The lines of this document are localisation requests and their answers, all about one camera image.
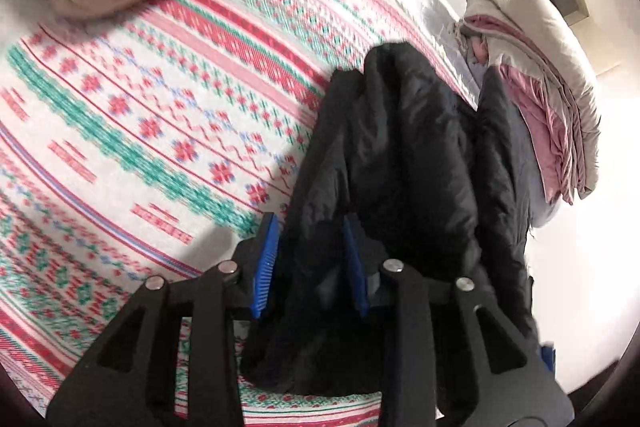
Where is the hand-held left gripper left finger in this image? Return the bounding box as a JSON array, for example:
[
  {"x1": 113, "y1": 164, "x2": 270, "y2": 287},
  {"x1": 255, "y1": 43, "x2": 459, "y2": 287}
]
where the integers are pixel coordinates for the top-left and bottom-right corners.
[{"x1": 46, "y1": 212, "x2": 281, "y2": 427}]

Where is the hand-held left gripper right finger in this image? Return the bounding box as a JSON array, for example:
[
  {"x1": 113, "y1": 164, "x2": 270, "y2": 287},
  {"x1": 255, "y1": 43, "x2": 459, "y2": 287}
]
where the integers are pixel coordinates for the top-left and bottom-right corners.
[{"x1": 342, "y1": 214, "x2": 575, "y2": 427}]

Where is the black quilted jacket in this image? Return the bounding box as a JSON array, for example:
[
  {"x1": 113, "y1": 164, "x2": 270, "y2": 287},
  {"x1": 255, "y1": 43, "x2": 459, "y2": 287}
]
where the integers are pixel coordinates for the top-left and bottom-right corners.
[{"x1": 239, "y1": 41, "x2": 542, "y2": 404}]

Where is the blue-grey pillow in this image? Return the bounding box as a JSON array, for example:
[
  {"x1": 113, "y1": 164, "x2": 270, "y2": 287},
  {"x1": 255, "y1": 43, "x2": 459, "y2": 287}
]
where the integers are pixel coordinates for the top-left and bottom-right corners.
[{"x1": 467, "y1": 42, "x2": 557, "y2": 230}]

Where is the patterned knit-print blanket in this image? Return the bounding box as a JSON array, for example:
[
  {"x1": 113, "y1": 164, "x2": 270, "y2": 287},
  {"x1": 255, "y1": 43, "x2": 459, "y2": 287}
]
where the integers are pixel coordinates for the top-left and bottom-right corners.
[{"x1": 0, "y1": 0, "x2": 481, "y2": 427}]

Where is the pink folded blanket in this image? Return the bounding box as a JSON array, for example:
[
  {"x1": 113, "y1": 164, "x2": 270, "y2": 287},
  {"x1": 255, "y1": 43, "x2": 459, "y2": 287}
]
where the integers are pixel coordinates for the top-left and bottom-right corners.
[{"x1": 460, "y1": 14, "x2": 587, "y2": 206}]

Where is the beige folded quilt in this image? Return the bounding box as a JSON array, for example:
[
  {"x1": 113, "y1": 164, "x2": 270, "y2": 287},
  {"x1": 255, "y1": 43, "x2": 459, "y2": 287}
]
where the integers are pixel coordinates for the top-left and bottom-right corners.
[{"x1": 459, "y1": 0, "x2": 601, "y2": 204}]

